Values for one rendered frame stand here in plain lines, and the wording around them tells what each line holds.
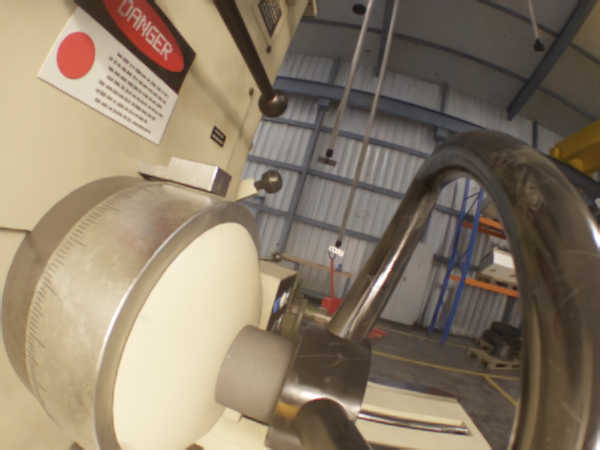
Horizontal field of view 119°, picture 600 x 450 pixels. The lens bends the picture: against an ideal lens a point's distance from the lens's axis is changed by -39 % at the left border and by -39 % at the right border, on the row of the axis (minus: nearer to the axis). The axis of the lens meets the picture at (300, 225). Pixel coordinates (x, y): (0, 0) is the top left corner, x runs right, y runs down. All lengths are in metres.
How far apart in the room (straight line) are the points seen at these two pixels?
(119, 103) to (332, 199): 7.56
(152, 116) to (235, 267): 0.14
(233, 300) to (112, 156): 0.14
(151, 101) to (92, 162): 0.07
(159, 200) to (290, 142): 8.11
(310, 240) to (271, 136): 3.19
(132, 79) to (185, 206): 0.11
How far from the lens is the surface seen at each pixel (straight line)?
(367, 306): 0.19
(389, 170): 7.98
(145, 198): 0.18
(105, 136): 0.22
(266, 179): 0.47
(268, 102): 0.34
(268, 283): 0.38
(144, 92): 0.24
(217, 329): 0.17
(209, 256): 0.16
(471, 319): 8.59
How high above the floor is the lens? 1.40
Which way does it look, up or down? 3 degrees up
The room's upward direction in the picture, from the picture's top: 16 degrees clockwise
